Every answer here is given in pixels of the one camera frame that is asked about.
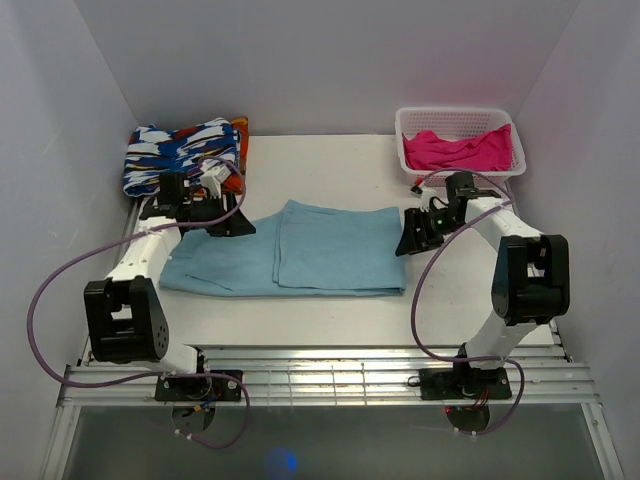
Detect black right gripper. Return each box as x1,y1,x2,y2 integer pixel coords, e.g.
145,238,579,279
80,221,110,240
394,206,468,256

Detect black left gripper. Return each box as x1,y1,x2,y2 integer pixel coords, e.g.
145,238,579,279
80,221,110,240
185,192,257,238

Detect light blue trousers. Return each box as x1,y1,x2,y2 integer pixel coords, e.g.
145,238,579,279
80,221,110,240
159,200,407,297

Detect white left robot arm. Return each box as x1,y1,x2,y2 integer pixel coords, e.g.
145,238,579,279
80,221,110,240
84,164,256,400

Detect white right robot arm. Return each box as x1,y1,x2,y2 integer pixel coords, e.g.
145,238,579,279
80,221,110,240
395,170,570,403

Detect orange folded trousers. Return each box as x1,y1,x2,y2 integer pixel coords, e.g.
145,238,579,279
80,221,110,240
222,117,250,195

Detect blue white patterned folded trousers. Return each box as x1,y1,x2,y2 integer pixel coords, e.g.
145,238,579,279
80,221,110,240
123,118,237,197

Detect pink trousers in basket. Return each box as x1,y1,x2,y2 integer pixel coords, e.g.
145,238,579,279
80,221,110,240
403,124,513,172

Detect white plastic basket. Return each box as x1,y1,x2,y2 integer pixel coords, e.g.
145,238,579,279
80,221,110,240
395,106,526,183

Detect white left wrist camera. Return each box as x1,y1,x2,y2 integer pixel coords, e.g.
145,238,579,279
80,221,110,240
200,164,232,198

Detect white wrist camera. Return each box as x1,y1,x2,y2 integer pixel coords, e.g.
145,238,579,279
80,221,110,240
410,179,439,211
200,164,232,198

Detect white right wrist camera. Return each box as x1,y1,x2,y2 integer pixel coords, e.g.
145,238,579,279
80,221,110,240
410,179,439,211

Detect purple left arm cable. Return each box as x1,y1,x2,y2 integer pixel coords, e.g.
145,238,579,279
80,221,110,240
27,155,252,449

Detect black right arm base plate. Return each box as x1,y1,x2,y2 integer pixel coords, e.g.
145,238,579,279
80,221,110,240
418,363,512,400

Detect aluminium table edge rail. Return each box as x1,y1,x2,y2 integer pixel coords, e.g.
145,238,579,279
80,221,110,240
41,345,624,479

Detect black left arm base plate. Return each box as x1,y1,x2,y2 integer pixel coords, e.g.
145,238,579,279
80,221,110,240
154,370,243,403

